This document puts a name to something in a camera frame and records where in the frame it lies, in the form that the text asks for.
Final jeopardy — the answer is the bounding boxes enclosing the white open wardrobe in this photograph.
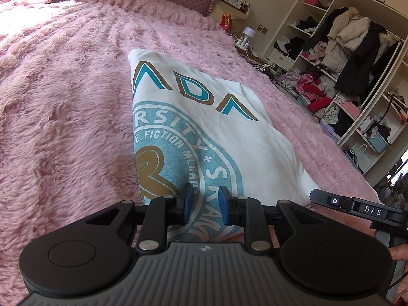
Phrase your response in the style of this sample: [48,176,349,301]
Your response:
[267,0,408,185]

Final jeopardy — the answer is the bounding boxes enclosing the red snack bag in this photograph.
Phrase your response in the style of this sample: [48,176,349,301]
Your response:
[220,12,233,33]

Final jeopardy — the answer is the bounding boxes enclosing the cluttered clothes pile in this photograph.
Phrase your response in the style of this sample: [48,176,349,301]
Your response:
[277,69,345,113]

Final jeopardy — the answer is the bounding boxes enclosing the pink fuzzy blanket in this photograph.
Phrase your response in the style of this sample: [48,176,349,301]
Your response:
[0,0,383,303]

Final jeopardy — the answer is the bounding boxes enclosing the white printed shirt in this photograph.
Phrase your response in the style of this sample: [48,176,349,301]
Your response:
[127,48,321,242]

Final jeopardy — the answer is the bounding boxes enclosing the black hanging coat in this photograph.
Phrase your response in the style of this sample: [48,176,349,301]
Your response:
[334,22,400,98]

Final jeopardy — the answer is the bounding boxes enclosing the black cable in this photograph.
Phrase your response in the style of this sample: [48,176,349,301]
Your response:
[384,271,408,298]

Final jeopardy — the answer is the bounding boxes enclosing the beige hanging coat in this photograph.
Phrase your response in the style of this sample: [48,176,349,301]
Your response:
[320,6,372,73]

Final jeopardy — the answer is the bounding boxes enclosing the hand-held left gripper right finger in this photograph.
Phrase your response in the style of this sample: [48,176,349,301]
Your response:
[219,186,323,253]

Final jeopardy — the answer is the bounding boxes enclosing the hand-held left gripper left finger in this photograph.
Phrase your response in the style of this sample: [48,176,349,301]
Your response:
[87,184,195,254]

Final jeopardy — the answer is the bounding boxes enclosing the white table lamp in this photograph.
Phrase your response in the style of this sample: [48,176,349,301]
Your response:
[241,27,257,46]

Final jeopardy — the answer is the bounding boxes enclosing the cream bedside cabinet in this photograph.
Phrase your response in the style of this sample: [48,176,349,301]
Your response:
[214,0,252,39]

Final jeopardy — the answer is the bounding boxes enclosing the person's right hand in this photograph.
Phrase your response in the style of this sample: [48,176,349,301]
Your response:
[390,243,408,306]

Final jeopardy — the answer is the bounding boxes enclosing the light blue storage box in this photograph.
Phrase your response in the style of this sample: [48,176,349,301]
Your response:
[365,127,391,154]

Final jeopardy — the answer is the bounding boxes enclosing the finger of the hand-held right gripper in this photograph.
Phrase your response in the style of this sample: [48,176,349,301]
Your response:
[309,189,354,213]

